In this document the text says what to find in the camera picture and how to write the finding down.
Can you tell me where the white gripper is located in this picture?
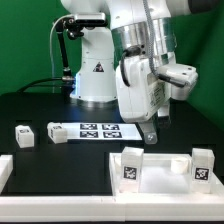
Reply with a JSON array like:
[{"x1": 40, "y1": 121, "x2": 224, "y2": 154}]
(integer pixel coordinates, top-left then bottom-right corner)
[{"x1": 116, "y1": 56, "x2": 198, "y2": 144}]

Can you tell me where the white square table top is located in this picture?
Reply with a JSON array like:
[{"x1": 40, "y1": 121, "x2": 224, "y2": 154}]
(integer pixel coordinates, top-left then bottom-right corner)
[{"x1": 109, "y1": 153, "x2": 224, "y2": 197}]

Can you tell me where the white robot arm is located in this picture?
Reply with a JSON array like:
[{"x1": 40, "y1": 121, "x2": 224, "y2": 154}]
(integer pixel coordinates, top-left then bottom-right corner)
[{"x1": 61, "y1": 0, "x2": 221, "y2": 144}]

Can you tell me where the white marker tag plate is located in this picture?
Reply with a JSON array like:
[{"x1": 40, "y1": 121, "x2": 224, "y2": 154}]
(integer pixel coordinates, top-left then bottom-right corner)
[{"x1": 61, "y1": 122, "x2": 142, "y2": 141}]

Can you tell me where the white U-shaped boundary fence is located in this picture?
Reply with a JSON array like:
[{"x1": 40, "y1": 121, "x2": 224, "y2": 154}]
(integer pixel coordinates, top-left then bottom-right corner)
[{"x1": 0, "y1": 154, "x2": 224, "y2": 223}]

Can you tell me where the black camera on mount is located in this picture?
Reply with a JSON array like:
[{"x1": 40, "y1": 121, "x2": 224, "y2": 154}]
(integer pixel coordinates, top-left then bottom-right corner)
[{"x1": 64, "y1": 12, "x2": 108, "y2": 40}]

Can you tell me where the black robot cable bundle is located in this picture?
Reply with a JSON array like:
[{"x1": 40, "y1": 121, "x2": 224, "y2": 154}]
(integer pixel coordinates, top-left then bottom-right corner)
[{"x1": 16, "y1": 14, "x2": 76, "y2": 94}]

